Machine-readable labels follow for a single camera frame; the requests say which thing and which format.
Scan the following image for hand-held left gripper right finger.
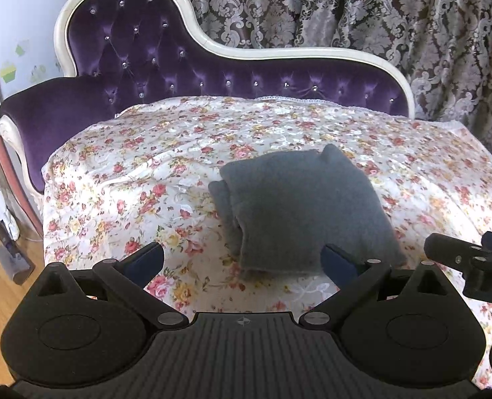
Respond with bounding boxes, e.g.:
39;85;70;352
299;244;458;329

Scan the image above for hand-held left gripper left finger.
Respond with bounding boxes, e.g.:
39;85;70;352
36;241;189;329

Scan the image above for grey argyle sweater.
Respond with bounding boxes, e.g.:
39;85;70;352
208;143;409;278

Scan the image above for floral blanket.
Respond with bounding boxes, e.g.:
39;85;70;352
41;95;492;391

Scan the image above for stick vacuum cleaner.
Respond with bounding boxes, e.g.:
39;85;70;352
0;195;36;287

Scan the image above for purple tufted sofa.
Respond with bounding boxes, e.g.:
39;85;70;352
0;0;416;233

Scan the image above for patterned damask curtain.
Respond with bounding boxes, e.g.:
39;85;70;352
68;0;492;163

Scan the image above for green wall stickers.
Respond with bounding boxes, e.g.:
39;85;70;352
0;38;64;87

